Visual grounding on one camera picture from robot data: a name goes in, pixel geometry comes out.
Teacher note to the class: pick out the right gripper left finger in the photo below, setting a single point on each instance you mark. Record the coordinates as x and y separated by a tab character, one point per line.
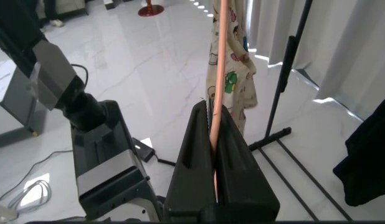
192	174

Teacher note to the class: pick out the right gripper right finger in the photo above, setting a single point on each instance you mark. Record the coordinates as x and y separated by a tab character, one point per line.
245	186

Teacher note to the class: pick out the pink clothes hanger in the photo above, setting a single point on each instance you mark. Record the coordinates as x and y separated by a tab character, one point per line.
220	77

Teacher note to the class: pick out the cream printed garment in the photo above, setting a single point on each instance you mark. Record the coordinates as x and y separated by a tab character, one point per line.
239	77

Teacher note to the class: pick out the black garment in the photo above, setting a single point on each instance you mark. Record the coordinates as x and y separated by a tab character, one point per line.
367	161

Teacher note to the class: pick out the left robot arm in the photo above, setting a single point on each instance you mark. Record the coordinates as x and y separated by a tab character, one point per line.
52	71

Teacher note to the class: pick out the black clothes rack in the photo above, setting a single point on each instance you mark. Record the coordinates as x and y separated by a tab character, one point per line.
286	71

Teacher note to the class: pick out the black power adapter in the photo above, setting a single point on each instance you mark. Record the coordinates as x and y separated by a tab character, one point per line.
144	151

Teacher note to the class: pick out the white curtain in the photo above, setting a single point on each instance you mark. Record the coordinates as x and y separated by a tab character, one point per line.
335	46

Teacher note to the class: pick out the red round stand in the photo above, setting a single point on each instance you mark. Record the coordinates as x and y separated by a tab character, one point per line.
150	10

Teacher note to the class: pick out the grey cabinet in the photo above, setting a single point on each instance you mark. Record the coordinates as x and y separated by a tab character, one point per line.
12	109

